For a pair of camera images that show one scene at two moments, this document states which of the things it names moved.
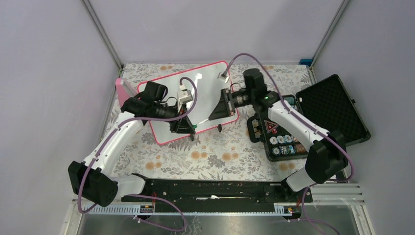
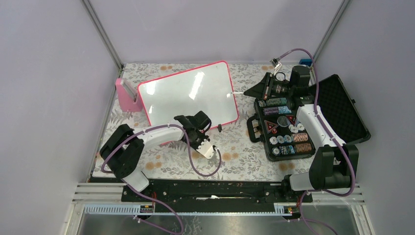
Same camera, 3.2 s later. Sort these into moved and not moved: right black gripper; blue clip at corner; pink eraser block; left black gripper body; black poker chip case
Moved: left black gripper body; right black gripper
Not moved: pink eraser block; blue clip at corner; black poker chip case
